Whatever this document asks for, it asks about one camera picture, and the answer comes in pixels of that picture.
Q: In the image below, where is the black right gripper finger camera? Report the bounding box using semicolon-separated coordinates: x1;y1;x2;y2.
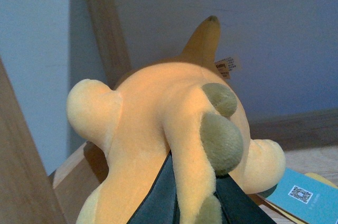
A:
214;174;275;224

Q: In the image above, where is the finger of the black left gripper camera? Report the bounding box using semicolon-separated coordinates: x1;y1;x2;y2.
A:
128;153;180;224

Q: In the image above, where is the yellow banana plush toy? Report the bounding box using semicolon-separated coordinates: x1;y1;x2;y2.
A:
67;16;286;223

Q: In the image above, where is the teal booklet with QR code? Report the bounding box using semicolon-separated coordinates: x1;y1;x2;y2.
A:
259;168;337;223

